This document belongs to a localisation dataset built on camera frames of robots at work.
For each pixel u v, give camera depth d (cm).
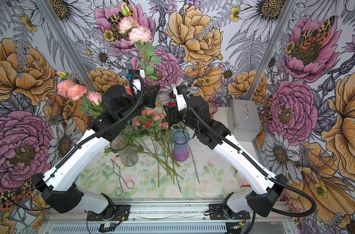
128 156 86
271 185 39
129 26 49
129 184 84
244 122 95
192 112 39
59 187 39
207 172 88
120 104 47
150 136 104
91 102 65
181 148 94
